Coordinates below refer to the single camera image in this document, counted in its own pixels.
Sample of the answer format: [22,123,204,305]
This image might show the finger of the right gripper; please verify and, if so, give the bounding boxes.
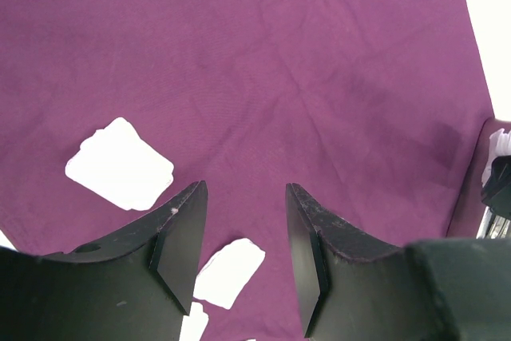
[481,156,511,217]

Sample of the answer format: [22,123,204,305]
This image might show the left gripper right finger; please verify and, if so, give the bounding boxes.
[286,183,510,340]

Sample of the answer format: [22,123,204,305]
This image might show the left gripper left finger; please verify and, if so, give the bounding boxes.
[1,181,208,340]

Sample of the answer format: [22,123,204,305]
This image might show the white gauze pad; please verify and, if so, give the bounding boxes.
[481,129,511,186]
[65,117,174,211]
[179,302,209,341]
[193,238,266,310]

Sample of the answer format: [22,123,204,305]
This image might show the stainless steel tray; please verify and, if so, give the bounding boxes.
[445,117,511,240]

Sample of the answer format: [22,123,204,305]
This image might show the purple cloth drape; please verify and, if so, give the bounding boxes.
[1,0,493,340]

